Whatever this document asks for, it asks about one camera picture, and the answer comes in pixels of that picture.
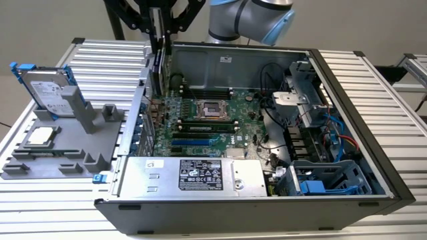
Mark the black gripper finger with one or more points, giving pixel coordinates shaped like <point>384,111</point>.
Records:
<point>136,17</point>
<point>187,15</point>

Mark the graphics card with metal bracket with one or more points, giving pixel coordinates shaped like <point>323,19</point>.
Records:
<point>160,62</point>

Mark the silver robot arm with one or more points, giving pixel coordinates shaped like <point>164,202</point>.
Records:
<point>233,20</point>

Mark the black pole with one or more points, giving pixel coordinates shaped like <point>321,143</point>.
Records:
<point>117,31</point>

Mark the black round speaker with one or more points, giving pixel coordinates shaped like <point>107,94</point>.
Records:
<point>177,80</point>

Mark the CPU socket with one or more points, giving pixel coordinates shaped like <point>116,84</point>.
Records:
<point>211,109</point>

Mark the hard disk in blue carrier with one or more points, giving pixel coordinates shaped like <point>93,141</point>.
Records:
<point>43,92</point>

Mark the green motherboard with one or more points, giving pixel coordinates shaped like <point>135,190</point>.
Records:
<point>247,117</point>

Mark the green RAM stick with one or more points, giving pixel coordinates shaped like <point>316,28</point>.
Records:
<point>203,128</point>

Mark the grey metal drive cage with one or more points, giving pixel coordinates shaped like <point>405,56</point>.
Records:
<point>300,100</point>

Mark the grey parts rack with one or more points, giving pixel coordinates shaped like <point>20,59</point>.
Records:
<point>67,140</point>

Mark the silver CPU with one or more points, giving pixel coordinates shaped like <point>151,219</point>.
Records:
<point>40,136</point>

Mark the silver chipset heatsink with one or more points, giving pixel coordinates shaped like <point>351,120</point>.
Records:
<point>236,153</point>

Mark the silver power supply unit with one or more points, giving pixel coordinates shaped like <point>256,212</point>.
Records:
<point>160,180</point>

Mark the blue case latch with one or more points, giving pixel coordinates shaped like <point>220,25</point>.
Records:
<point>97,178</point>

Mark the aluminium side table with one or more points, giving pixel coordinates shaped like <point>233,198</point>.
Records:
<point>416,68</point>

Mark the grey disk bay cage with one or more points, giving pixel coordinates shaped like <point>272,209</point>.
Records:
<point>333,170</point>

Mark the blue bay carrier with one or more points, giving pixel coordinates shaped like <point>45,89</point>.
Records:
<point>311,187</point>

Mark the open grey PC case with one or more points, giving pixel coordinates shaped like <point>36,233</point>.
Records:
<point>233,215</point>

